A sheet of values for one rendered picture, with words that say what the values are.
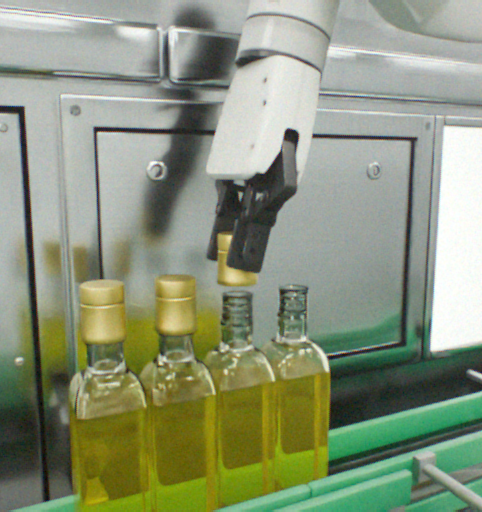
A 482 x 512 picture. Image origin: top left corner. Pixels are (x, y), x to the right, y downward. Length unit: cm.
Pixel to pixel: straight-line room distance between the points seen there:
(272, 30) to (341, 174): 26
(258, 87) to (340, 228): 28
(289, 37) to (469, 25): 15
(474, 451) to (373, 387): 21
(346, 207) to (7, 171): 39
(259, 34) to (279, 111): 7
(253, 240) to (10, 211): 26
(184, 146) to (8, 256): 21
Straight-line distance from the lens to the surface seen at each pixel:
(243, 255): 43
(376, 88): 70
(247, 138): 43
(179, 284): 42
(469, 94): 81
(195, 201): 57
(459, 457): 64
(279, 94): 42
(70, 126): 54
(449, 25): 50
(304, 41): 45
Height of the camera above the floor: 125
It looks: 9 degrees down
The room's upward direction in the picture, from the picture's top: straight up
